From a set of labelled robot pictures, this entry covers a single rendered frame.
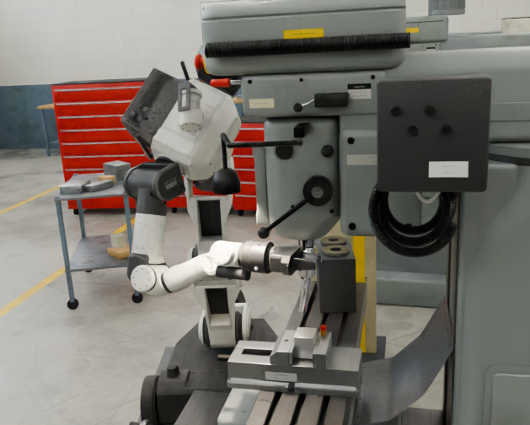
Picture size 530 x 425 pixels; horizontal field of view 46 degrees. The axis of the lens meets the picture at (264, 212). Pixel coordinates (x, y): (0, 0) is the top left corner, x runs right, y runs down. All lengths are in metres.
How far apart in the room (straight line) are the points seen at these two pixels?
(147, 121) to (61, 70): 10.35
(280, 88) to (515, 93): 0.51
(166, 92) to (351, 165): 0.72
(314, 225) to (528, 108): 0.55
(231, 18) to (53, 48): 10.88
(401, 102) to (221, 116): 0.83
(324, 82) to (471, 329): 0.65
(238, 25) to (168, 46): 9.86
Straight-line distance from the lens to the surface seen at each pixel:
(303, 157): 1.48
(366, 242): 3.44
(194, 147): 1.85
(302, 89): 1.44
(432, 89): 1.17
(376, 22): 1.41
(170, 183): 1.84
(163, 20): 11.32
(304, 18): 1.42
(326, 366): 1.63
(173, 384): 2.39
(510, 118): 1.45
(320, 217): 1.51
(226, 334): 2.49
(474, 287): 1.47
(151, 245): 1.83
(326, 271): 2.03
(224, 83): 1.70
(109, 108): 6.85
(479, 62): 1.44
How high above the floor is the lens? 1.81
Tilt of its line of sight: 16 degrees down
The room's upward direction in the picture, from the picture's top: 3 degrees counter-clockwise
